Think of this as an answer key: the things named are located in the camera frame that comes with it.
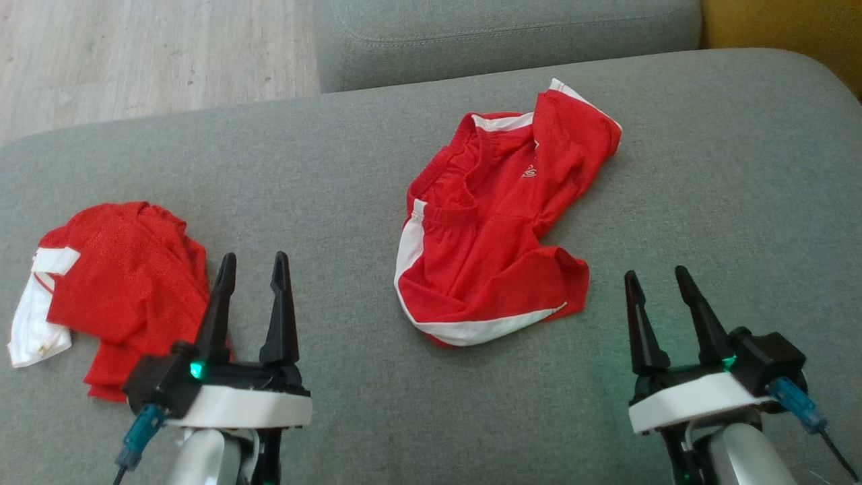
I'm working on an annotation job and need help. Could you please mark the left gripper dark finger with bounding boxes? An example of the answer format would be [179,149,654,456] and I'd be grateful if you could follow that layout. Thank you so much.
[195,253,238,364]
[259,251,300,368]

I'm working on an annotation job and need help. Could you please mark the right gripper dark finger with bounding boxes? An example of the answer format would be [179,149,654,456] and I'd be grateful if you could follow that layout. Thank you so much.
[624,270,671,375]
[675,265,735,364]

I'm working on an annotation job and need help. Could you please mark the small grey sofa seat cushion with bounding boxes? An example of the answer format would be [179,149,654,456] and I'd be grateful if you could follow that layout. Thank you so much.
[313,0,702,94]

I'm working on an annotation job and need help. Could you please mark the red shorts with white stripes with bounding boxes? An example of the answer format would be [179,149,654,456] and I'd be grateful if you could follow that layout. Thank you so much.
[394,78,622,348]

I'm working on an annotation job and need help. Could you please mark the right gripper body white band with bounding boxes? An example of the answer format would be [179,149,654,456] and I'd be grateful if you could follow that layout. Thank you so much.
[628,364,775,435]

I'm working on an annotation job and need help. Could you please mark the red and white basketball jersey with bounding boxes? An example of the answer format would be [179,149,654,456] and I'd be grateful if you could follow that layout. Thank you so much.
[7,201,233,403]

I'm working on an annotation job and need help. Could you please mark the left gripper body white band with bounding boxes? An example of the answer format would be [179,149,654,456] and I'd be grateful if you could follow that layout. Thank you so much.
[165,360,314,430]

